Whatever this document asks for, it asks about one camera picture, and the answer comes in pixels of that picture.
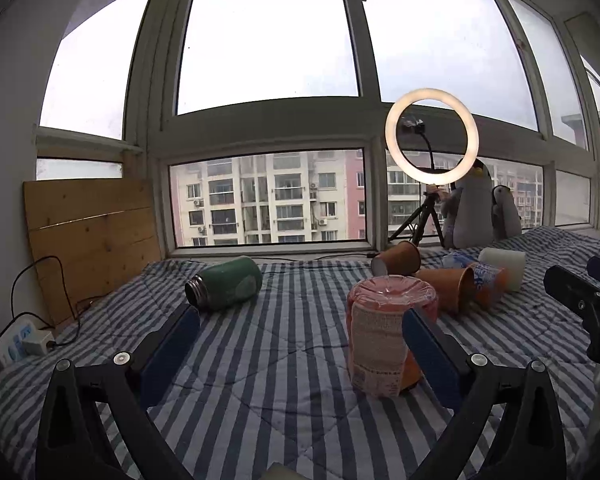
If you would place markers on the black tripod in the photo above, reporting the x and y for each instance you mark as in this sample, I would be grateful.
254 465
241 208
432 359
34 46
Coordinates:
420 220

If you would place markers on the black gooseneck phone holder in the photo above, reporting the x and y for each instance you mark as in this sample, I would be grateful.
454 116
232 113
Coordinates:
420 127

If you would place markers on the white power strip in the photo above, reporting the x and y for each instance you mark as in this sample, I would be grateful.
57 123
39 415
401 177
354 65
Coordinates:
12 347

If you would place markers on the orange cup with blue print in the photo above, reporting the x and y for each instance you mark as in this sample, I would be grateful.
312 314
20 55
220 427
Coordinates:
490 282

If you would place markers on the white cup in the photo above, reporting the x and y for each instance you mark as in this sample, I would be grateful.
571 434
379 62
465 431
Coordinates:
505 266

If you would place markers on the small penguin plush toy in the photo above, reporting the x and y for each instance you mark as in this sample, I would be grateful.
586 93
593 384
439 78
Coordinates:
506 212

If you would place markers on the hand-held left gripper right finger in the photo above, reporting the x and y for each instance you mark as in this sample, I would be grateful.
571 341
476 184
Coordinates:
430 360

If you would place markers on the wooden board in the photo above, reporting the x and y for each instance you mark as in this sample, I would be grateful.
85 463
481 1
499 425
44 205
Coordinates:
90 240

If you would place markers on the white plug adapter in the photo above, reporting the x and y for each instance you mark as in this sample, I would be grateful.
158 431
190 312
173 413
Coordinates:
39 342

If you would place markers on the orange paper cup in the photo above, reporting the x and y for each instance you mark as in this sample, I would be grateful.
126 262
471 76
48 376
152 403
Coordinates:
442 287

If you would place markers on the green thermos bottle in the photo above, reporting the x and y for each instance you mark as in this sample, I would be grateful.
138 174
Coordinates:
227 282

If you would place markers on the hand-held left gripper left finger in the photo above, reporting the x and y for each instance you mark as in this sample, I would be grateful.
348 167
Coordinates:
172 352

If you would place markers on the blue striped blanket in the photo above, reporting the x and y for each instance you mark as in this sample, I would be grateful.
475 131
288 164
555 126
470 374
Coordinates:
280 350

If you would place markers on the large penguin plush toy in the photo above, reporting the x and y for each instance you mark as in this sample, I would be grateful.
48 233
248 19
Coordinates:
472 210

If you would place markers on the pink plastic cup with label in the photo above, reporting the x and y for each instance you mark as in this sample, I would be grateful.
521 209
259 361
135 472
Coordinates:
385 330

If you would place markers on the clear plastic cup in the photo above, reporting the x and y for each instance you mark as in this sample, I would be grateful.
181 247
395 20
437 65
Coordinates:
455 259

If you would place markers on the brown paper cup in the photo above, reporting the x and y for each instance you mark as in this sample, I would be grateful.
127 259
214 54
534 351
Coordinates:
397 260

